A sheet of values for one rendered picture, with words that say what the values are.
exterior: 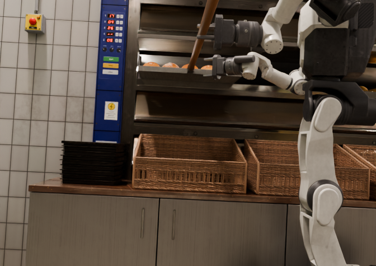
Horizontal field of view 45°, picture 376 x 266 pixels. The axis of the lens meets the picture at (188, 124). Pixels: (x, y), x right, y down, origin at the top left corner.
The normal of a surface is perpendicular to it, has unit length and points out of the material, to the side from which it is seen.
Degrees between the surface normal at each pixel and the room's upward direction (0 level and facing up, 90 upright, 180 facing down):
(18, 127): 90
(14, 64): 90
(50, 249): 90
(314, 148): 114
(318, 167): 90
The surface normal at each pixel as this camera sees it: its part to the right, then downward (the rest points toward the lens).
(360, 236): 0.04, -0.04
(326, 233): -0.04, 0.37
